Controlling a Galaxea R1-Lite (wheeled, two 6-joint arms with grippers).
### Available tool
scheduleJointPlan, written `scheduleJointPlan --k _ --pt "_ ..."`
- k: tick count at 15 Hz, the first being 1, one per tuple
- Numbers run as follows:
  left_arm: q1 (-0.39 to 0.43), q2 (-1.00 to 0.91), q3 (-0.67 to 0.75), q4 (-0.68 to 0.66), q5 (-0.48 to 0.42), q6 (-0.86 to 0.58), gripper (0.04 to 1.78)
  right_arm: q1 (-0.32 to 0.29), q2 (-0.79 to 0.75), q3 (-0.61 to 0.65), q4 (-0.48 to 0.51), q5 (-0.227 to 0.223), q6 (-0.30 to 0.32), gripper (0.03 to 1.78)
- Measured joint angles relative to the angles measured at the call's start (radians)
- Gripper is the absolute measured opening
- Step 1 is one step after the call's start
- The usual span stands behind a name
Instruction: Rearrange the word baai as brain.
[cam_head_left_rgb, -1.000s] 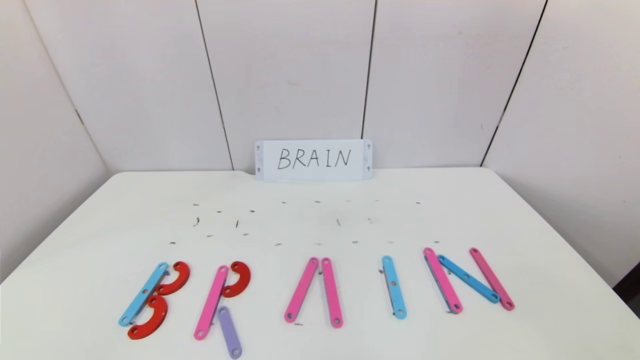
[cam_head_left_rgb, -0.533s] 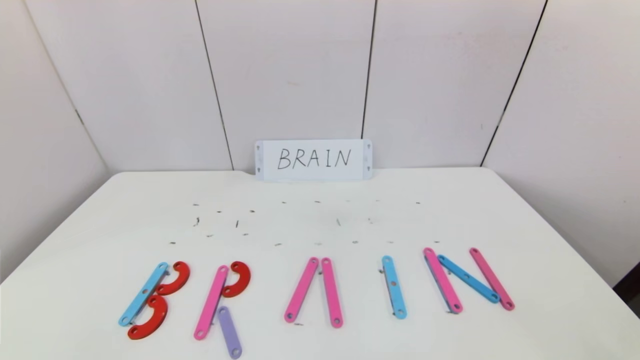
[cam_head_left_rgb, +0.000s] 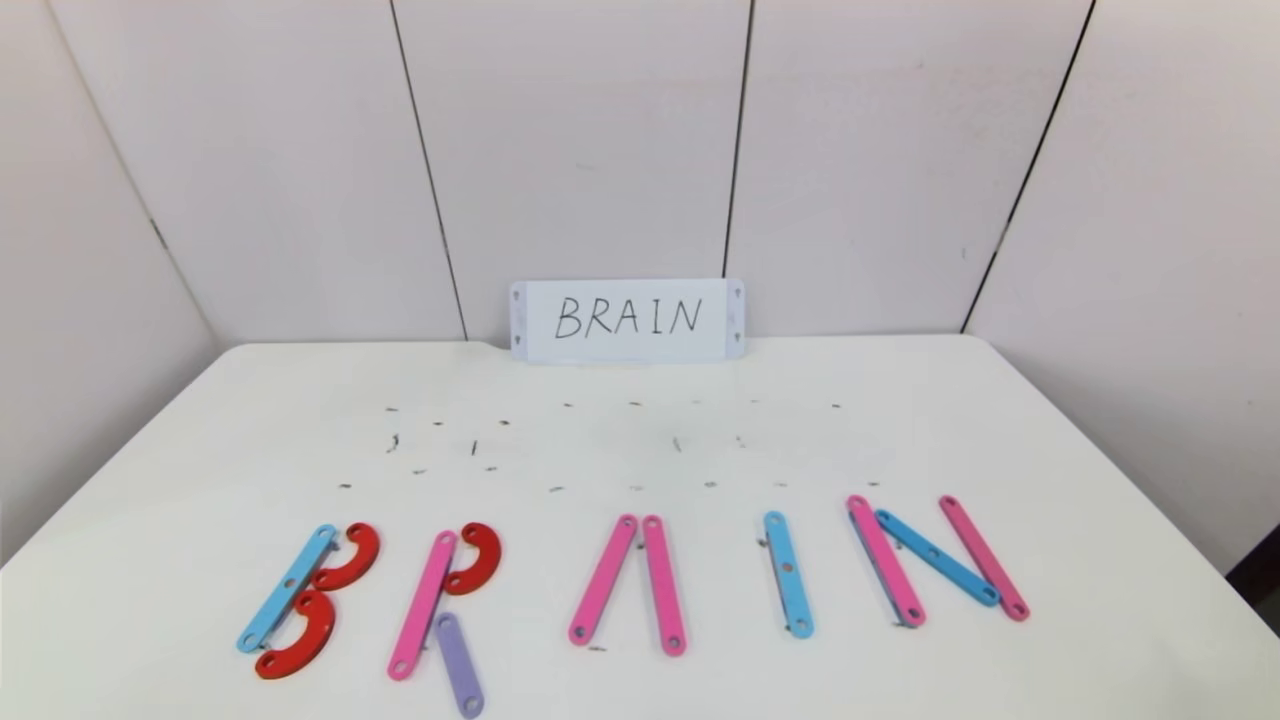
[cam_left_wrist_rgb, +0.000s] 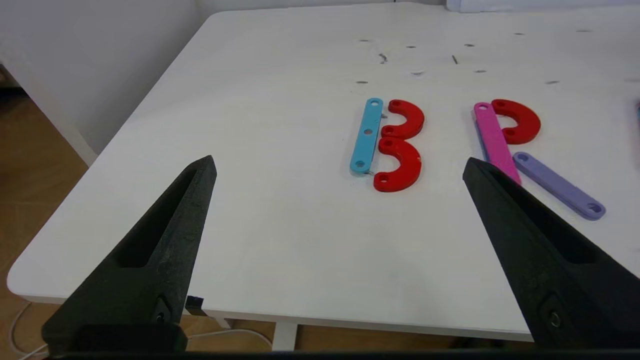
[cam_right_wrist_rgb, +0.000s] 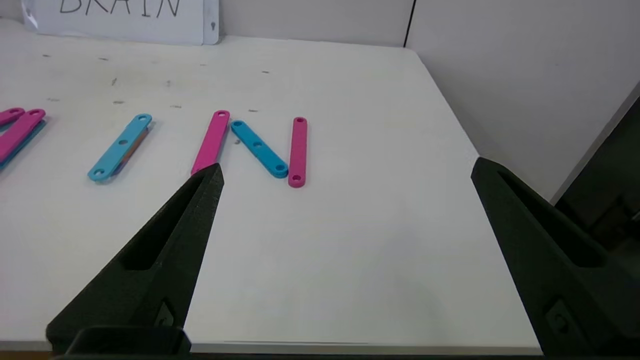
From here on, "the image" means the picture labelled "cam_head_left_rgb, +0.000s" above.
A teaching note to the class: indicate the small red curved piece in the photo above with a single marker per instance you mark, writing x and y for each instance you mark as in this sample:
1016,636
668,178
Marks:
490,558

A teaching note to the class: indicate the white BRAIN sign card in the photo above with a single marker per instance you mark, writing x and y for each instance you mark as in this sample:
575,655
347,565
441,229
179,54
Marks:
630,320

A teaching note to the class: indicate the dark blue bar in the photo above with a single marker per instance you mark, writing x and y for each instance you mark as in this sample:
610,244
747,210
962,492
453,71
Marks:
938,558

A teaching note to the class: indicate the narrow pink bar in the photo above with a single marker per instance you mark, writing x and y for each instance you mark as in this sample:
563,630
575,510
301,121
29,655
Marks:
985,558

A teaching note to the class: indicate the large red curved piece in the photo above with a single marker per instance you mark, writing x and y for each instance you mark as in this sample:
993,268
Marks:
322,630
368,555

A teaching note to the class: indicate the short purple bar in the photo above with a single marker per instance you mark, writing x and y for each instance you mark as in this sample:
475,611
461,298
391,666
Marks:
460,665

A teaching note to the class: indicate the long light blue bar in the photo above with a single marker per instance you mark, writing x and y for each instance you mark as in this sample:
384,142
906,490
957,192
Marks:
788,575
287,588

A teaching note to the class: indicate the long pink bar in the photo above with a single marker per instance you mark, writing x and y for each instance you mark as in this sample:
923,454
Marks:
886,560
603,580
663,585
423,605

